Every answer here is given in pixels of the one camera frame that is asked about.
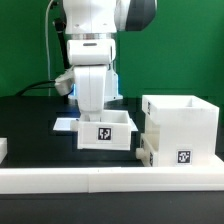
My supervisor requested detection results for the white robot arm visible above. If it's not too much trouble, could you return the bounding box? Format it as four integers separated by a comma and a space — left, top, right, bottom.
55, 0, 157, 122

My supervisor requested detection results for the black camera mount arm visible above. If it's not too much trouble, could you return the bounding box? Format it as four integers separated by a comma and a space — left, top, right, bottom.
53, 18, 69, 69

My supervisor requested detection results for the white right fence rail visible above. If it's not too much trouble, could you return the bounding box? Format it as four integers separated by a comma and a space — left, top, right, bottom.
213, 155, 224, 167

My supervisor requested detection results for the white front drawer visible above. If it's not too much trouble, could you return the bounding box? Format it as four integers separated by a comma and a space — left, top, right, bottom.
135, 133, 159, 167

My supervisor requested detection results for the white fence rail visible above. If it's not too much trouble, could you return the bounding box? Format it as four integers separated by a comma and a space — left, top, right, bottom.
213, 155, 224, 167
0, 167, 224, 194

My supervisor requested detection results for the white drawer cabinet box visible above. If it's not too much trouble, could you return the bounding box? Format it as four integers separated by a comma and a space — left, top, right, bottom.
142, 95, 219, 167

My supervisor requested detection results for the grey hanging cable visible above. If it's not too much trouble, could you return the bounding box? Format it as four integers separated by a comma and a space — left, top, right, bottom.
44, 0, 59, 81

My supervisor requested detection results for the fiducial marker sheet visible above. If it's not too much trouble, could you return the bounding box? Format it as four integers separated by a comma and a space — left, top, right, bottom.
53, 118, 138, 132

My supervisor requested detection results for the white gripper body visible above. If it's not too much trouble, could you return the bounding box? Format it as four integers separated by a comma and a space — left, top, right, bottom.
55, 65, 107, 121

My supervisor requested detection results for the white drawer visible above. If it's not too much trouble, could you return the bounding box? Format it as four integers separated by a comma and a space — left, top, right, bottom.
70, 110, 132, 151
135, 133, 159, 167

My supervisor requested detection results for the white left fence block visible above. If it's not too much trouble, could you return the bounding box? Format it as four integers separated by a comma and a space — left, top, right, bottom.
0, 138, 7, 164

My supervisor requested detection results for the white front fence rail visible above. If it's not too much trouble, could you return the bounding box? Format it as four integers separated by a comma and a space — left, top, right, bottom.
0, 167, 224, 194

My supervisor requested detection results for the black cable on table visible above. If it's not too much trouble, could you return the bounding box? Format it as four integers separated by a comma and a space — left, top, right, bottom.
14, 79, 63, 98

